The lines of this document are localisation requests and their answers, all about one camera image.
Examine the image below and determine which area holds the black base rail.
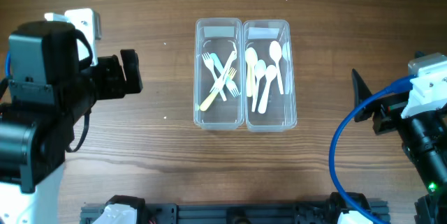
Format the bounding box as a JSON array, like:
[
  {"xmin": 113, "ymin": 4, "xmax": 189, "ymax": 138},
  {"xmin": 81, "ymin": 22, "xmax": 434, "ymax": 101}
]
[{"xmin": 80, "ymin": 192, "xmax": 390, "ymax": 224}]

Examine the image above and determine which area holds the white plastic fork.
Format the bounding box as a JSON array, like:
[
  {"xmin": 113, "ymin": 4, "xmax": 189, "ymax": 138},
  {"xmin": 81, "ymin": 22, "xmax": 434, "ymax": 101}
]
[{"xmin": 202, "ymin": 52, "xmax": 223, "ymax": 81}]

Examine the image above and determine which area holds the blue cable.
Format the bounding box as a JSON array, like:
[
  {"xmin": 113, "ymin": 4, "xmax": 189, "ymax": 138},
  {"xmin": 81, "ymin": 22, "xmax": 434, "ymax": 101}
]
[
  {"xmin": 328, "ymin": 73, "xmax": 418, "ymax": 224},
  {"xmin": 3, "ymin": 51, "xmax": 12, "ymax": 78}
]

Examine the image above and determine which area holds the translucent plastic fork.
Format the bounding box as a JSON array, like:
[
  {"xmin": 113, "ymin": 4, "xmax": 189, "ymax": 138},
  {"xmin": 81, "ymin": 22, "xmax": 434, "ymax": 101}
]
[{"xmin": 210, "ymin": 51, "xmax": 237, "ymax": 92}]

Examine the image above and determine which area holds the beige plastic fork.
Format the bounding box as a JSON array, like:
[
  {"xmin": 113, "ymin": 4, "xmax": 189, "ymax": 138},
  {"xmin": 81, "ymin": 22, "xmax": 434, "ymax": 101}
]
[{"xmin": 210, "ymin": 45, "xmax": 237, "ymax": 91}]

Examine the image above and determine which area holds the clear plastic container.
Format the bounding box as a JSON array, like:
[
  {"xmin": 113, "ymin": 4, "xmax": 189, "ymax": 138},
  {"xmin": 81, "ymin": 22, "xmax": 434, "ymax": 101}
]
[
  {"xmin": 242, "ymin": 20, "xmax": 298, "ymax": 132},
  {"xmin": 193, "ymin": 17, "xmax": 245, "ymax": 130}
]

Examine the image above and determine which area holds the white plastic spoon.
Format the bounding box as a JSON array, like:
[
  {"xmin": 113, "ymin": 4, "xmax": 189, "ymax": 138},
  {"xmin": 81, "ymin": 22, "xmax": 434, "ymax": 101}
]
[
  {"xmin": 269, "ymin": 40, "xmax": 284, "ymax": 94},
  {"xmin": 245, "ymin": 47, "xmax": 258, "ymax": 112},
  {"xmin": 258, "ymin": 65, "xmax": 277, "ymax": 114}
]

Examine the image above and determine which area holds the yellow plastic spoon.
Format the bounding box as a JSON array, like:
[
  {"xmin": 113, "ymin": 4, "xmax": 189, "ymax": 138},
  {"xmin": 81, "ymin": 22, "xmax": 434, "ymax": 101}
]
[{"xmin": 246, "ymin": 63, "xmax": 252, "ymax": 97}]

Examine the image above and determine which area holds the right blue cable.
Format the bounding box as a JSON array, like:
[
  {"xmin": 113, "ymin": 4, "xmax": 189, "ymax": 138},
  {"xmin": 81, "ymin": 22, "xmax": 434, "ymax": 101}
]
[{"xmin": 328, "ymin": 73, "xmax": 418, "ymax": 224}]

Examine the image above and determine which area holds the right clear plastic container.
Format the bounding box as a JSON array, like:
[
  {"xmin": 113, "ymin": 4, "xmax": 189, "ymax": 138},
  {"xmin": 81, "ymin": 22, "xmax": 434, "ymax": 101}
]
[{"xmin": 242, "ymin": 20, "xmax": 298, "ymax": 132}]

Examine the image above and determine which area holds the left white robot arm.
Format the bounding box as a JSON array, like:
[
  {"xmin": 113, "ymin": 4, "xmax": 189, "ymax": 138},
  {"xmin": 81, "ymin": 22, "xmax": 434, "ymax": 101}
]
[{"xmin": 1, "ymin": 21, "xmax": 142, "ymax": 223}]

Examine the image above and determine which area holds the yellow plastic fork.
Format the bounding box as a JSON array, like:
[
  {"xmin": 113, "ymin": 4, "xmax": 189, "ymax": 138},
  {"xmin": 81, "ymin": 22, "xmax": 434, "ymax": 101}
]
[{"xmin": 199, "ymin": 67, "xmax": 237, "ymax": 112}]

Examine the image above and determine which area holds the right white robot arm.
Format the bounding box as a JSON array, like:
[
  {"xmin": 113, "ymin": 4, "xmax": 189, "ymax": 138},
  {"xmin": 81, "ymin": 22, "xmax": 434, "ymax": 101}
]
[{"xmin": 354, "ymin": 52, "xmax": 446, "ymax": 223}]

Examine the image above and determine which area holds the left blue cable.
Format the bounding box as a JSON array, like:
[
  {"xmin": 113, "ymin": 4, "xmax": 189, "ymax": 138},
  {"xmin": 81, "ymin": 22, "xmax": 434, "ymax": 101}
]
[{"xmin": 3, "ymin": 51, "xmax": 12, "ymax": 78}]

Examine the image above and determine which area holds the left clear plastic container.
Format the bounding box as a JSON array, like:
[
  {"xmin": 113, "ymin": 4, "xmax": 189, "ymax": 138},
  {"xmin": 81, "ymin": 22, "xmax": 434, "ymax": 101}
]
[{"xmin": 193, "ymin": 17, "xmax": 245, "ymax": 130}]

